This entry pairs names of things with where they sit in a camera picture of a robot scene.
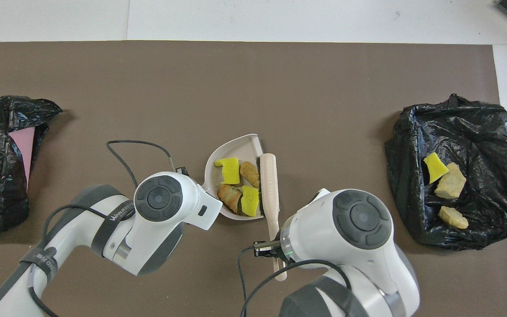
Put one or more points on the pink plastic bin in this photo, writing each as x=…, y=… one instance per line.
x=23, y=145

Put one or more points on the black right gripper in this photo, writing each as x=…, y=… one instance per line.
x=263, y=249

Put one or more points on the beige hand brush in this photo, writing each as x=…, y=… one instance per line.
x=269, y=185

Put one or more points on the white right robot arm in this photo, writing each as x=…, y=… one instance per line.
x=324, y=229

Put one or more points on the brown table mat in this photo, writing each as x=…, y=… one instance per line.
x=148, y=88

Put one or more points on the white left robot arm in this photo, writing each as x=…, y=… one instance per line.
x=156, y=229

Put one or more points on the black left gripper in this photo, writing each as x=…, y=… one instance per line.
x=183, y=171

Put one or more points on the yellow sponge chunk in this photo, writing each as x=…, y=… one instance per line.
x=250, y=202

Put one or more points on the beige plastic dustpan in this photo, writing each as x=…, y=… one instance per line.
x=236, y=147

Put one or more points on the notched yellow sponge piece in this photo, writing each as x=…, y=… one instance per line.
x=229, y=172

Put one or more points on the pale bread chunk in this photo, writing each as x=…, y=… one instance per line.
x=451, y=182

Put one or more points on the striped bread piece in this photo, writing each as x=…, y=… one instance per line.
x=229, y=198
x=453, y=218

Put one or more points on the yellow and green sponge piece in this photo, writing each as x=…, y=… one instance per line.
x=435, y=167

